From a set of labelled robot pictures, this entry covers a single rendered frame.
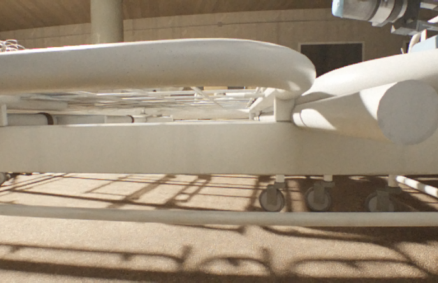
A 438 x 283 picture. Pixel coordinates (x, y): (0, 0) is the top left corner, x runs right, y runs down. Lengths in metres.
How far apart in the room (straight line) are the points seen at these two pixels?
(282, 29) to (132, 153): 6.71
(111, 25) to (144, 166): 5.00
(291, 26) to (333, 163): 6.74
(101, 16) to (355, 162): 5.18
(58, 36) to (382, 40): 9.01
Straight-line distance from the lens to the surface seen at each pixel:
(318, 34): 7.07
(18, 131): 0.38
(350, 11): 0.91
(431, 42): 1.08
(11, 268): 1.04
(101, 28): 5.22
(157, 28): 7.20
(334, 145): 0.28
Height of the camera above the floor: 0.45
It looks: 5 degrees down
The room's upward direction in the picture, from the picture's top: 1 degrees counter-clockwise
